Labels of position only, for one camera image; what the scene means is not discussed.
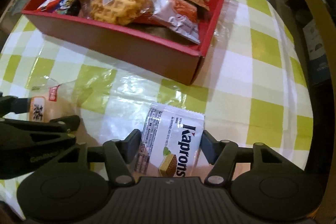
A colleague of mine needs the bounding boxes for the red cardboard box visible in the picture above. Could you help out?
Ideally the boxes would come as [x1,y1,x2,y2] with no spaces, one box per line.
[23,0,224,85]

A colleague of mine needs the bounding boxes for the white Kaprons wafer packet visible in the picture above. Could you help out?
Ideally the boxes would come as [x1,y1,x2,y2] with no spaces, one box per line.
[133,103,205,177]

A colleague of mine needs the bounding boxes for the packaged round bun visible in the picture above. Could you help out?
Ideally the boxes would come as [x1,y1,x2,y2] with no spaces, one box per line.
[27,76,93,123]

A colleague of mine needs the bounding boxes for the white silver snack packet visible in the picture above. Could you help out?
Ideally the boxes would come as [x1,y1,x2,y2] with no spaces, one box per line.
[152,0,200,44]

